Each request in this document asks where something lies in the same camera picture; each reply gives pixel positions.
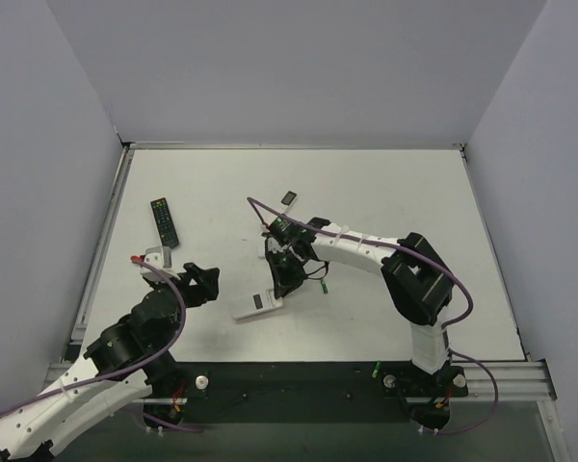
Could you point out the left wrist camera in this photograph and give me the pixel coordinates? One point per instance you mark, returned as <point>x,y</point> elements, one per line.
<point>158,257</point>

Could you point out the black TV remote control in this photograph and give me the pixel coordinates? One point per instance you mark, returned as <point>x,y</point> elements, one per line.
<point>164,223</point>

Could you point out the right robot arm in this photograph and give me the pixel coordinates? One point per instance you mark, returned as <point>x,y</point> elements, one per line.
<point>412,271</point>

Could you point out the slim white remote control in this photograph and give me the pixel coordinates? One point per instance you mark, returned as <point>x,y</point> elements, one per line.
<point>283,206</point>

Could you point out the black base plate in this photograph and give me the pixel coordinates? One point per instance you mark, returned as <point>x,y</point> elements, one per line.
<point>205,393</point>

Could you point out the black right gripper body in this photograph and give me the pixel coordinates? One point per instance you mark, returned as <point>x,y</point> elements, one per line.
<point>283,263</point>

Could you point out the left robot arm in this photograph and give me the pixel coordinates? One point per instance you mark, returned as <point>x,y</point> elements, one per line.
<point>127,361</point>

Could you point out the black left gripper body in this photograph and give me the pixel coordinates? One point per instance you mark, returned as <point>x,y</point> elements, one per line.
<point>188,287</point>

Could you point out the green AA battery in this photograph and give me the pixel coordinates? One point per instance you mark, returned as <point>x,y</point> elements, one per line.
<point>324,286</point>

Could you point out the aluminium frame rail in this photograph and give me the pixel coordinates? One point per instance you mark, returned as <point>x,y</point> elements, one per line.
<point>516,381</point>

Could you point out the white grey AC remote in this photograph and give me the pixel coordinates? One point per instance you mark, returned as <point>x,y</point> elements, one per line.
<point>261,248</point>

